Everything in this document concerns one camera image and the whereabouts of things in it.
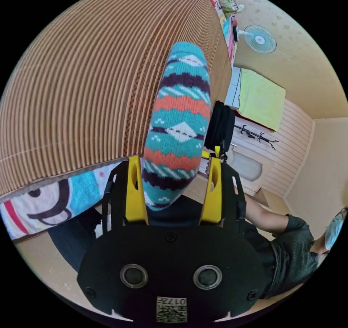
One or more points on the person's body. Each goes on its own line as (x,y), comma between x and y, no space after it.
(293,252)

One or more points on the floral pillow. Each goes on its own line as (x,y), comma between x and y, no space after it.
(229,1)

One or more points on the person's right forearm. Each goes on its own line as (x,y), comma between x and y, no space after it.
(261,209)

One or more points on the bed with woven mat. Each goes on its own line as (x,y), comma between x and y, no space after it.
(81,75)

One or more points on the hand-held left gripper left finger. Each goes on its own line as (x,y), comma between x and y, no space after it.
(134,194)

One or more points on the black coat rack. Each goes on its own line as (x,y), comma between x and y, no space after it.
(255,136)

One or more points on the white electric fan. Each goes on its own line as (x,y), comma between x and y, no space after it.
(259,39)

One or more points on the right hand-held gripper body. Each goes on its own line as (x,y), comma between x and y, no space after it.
(220,124)

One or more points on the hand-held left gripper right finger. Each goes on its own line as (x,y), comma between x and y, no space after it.
(214,197)

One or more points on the patterned knit sweater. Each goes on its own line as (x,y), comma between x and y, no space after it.
(179,116)

